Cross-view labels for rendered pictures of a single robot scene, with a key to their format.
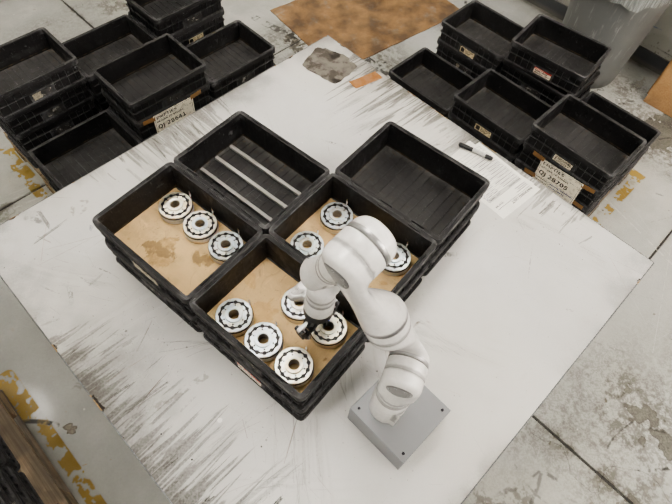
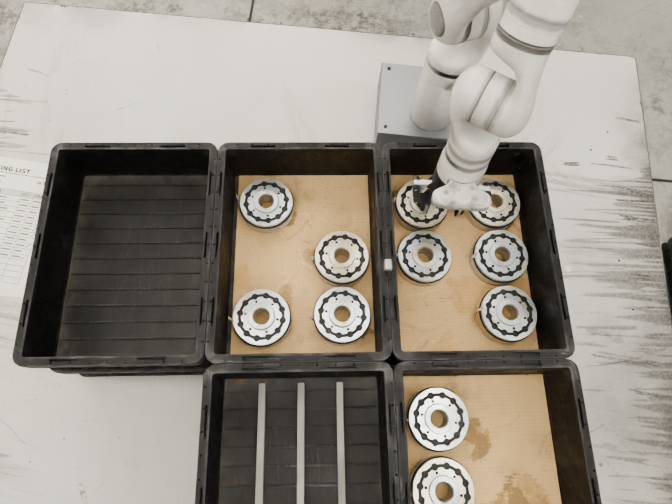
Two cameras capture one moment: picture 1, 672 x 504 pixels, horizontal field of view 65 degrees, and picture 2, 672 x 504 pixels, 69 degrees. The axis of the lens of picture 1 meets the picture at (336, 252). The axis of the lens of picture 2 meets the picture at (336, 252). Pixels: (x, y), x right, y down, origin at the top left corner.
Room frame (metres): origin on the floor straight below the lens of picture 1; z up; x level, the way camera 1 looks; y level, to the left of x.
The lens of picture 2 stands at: (0.97, 0.21, 1.73)
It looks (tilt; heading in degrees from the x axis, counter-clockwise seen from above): 71 degrees down; 230
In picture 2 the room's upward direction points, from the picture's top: 5 degrees clockwise
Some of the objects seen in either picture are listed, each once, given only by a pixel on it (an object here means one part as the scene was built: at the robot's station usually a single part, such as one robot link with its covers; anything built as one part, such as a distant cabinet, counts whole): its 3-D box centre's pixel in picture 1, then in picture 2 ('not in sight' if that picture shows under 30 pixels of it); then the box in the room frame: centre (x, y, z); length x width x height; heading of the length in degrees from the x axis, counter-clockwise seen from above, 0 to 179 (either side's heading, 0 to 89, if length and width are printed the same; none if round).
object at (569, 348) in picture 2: (281, 311); (470, 244); (0.59, 0.13, 0.92); 0.40 x 0.30 x 0.02; 55
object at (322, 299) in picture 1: (326, 280); (476, 118); (0.57, 0.01, 1.15); 0.09 x 0.07 x 0.15; 113
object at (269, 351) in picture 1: (263, 339); (501, 255); (0.52, 0.17, 0.86); 0.10 x 0.10 x 0.01
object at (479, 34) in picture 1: (478, 54); not in sight; (2.53, -0.68, 0.31); 0.40 x 0.30 x 0.34; 49
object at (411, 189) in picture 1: (409, 188); (135, 256); (1.08, -0.21, 0.87); 0.40 x 0.30 x 0.11; 55
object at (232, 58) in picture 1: (229, 77); not in sight; (2.15, 0.64, 0.31); 0.40 x 0.30 x 0.34; 139
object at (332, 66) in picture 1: (328, 63); not in sight; (1.84, 0.11, 0.71); 0.22 x 0.19 x 0.01; 49
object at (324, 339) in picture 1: (328, 327); (422, 203); (0.58, 0.00, 0.86); 0.10 x 0.10 x 0.01
